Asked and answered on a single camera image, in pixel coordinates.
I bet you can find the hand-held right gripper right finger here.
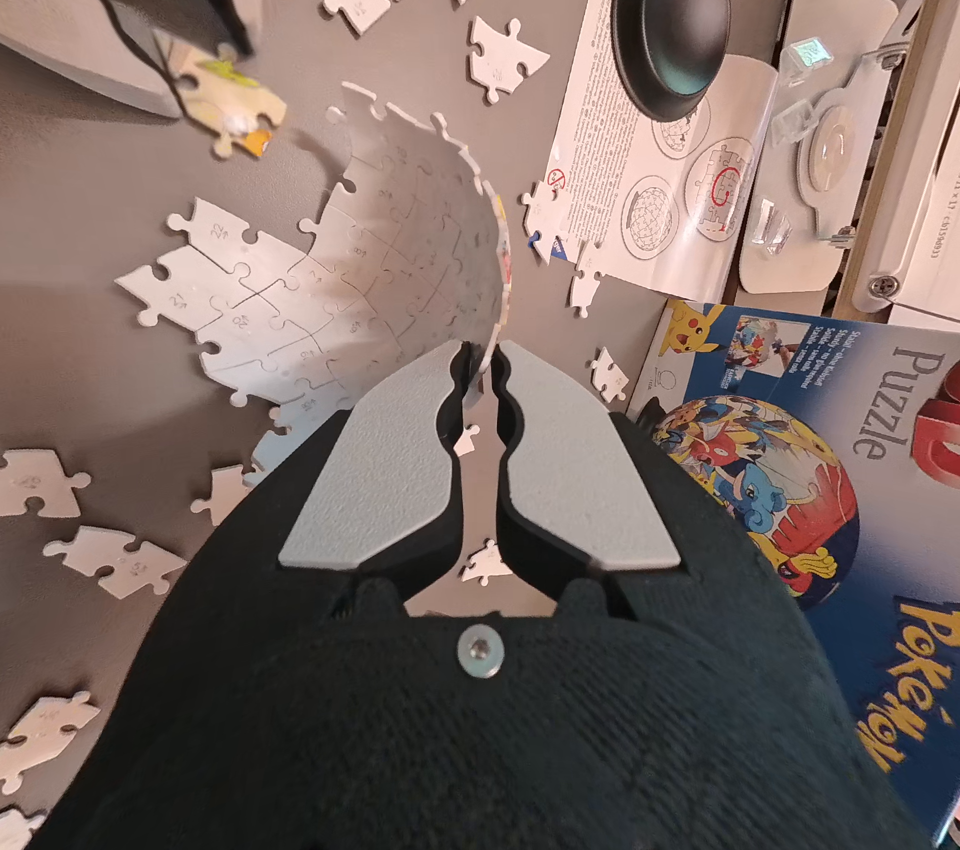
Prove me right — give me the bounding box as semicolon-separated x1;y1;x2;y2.
490;340;684;600

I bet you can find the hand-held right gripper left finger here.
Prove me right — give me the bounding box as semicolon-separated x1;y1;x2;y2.
277;340;474;600

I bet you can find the yellow printed puzzle piece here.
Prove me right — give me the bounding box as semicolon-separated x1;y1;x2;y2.
168;36;290;161

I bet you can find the joined curved puzzle ball shell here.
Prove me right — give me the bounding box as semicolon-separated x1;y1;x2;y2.
114;81;516;491

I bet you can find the blue printed puzzle box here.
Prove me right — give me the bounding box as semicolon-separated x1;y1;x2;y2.
626;298;960;845

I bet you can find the clear plastic block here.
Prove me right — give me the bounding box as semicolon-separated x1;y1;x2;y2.
771;102;820;144
748;196;798;260
778;38;831;87

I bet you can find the white instruction sheet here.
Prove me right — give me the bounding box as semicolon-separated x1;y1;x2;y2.
525;0;783;305

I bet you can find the black round dome stand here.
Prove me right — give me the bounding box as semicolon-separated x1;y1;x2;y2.
610;0;733;123

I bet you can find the white plastic tray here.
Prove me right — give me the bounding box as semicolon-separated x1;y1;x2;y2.
738;0;901;297

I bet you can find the white metal bracket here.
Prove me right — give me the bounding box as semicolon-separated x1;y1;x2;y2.
831;0;960;320

